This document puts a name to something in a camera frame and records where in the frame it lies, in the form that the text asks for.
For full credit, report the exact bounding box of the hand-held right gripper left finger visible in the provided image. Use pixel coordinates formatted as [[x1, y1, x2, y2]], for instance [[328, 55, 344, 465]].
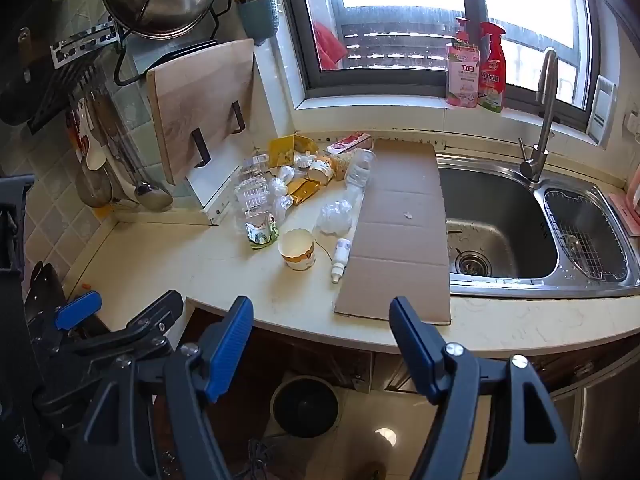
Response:
[[65, 296, 255, 480]]

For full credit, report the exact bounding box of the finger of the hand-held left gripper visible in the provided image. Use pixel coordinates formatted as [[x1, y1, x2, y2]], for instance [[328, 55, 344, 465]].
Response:
[[24, 260, 103, 356], [65, 290, 185, 391]]

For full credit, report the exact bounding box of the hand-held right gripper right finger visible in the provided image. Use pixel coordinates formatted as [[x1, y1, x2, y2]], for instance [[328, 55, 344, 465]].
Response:
[[389, 296, 583, 480]]

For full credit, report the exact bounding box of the black trash bin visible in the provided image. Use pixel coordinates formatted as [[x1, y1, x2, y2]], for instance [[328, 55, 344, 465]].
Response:
[[270, 377, 341, 439]]

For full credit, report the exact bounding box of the clear plastic bottle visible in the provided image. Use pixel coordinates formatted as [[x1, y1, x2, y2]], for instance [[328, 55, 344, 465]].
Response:
[[346, 148, 376, 189]]

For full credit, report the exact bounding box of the brown cardboard sheet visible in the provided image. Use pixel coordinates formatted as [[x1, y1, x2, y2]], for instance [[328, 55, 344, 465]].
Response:
[[334, 138, 452, 325]]

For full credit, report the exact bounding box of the green snack wrapper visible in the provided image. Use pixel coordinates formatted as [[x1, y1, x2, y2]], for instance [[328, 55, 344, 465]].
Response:
[[248, 212, 279, 251]]

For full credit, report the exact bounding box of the small white spray bottle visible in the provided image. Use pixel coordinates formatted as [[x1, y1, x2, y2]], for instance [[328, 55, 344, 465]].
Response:
[[330, 238, 351, 284]]

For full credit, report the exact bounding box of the steel ladle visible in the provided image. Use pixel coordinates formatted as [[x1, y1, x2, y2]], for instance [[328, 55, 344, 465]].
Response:
[[92, 90, 174, 211]]

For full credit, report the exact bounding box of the metal strainer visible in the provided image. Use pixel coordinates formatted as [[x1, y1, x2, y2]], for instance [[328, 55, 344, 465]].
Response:
[[75, 160, 114, 209]]

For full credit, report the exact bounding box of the clear plastic container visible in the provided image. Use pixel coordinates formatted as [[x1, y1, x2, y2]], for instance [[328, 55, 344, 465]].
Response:
[[235, 162, 273, 227]]

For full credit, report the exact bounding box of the white cutting board stand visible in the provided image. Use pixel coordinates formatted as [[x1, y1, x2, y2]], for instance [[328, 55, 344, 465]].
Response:
[[185, 100, 257, 226]]

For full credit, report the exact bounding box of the stainless steel sink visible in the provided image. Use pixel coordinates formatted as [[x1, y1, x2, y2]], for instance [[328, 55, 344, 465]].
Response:
[[435, 152, 640, 297]]

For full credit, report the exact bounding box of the crumpled clear plastic wrap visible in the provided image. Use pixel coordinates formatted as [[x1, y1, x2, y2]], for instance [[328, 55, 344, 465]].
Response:
[[317, 199, 354, 235]]

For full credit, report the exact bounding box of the white plastic spoon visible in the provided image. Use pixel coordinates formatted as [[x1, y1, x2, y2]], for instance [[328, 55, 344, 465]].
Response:
[[82, 105, 108, 171]]

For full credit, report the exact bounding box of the gold foil wrapper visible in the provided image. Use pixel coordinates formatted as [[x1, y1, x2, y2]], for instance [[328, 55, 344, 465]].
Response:
[[287, 177, 321, 207]]

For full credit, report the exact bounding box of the crumpled white plastic wrap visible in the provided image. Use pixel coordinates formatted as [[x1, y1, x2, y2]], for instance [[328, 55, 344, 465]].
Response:
[[270, 165, 296, 197]]

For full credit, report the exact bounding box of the orange and white paper cup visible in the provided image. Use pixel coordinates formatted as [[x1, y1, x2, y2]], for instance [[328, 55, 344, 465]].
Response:
[[307, 157, 335, 186]]

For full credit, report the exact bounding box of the tan loofah scrubber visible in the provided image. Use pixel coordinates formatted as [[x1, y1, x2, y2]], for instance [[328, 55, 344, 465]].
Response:
[[332, 152, 358, 182]]

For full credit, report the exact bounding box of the yellow paper bag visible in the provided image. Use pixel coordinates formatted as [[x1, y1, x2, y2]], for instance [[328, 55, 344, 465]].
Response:
[[268, 133, 319, 169]]

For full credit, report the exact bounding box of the red and white carton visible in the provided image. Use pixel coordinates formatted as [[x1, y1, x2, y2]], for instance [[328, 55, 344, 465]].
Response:
[[327, 132, 374, 155]]

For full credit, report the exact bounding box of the wooden cutting board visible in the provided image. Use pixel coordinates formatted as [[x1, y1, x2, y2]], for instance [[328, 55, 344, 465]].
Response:
[[146, 38, 256, 186]]

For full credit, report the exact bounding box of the pink tray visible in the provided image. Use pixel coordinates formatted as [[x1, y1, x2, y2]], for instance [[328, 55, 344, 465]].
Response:
[[607, 167, 640, 236]]

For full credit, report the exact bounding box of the steel faucet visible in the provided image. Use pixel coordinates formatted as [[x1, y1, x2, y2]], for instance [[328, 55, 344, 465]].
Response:
[[518, 49, 559, 184]]

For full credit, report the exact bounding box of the pink detergent bottle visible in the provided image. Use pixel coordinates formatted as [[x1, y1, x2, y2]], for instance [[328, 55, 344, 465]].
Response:
[[446, 17, 481, 109]]

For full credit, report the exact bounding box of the red spray bottle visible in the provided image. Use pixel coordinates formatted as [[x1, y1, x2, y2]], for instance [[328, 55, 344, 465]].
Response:
[[477, 22, 507, 113]]

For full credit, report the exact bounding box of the red cloth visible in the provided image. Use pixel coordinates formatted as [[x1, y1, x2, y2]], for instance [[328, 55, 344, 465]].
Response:
[[314, 21, 347, 70]]

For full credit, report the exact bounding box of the blue utensil holder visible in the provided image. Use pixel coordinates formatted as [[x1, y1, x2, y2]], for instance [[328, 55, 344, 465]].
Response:
[[236, 0, 279, 46]]

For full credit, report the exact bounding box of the wire drain basket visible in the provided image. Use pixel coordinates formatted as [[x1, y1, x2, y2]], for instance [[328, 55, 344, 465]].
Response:
[[544, 187, 629, 281]]

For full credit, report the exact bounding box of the metal wall rail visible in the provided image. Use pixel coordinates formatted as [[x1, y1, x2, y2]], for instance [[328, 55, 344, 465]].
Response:
[[50, 15, 126, 70]]

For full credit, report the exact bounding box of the white wall box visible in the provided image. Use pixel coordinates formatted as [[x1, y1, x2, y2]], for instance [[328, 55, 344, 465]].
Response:
[[587, 75, 617, 149]]

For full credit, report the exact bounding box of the black wire pot rack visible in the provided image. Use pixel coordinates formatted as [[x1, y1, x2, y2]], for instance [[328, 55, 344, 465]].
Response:
[[114, 0, 242, 87]]

